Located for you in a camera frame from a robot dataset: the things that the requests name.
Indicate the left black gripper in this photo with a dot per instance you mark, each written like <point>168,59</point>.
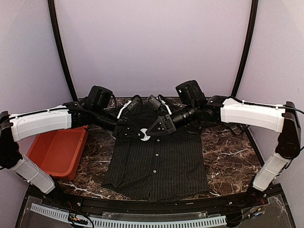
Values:
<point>124,135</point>

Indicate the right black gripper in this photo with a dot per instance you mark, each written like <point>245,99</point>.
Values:
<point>168,125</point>

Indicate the black pinstriped shirt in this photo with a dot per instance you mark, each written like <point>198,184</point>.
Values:
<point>163,168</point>

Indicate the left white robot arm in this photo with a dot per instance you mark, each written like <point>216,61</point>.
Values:
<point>18,127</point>

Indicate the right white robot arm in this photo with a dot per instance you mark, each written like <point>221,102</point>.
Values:
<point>281,119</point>

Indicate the black brooch stand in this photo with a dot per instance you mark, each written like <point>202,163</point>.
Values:
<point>237,129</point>

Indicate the orange plastic bin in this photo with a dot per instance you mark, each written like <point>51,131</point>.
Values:
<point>58,153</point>

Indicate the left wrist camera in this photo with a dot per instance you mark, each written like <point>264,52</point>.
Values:
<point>99,96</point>

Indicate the black front rail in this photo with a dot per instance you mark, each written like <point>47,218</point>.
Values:
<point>230,205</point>

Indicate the white slotted cable duct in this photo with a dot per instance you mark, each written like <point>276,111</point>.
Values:
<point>115,220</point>

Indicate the right black frame post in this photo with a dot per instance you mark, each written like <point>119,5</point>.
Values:
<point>246,47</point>

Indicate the black frame post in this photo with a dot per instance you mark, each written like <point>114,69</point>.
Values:
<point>246,47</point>
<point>60,49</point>

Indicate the left black frame post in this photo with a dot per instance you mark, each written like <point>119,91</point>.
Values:
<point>60,49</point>

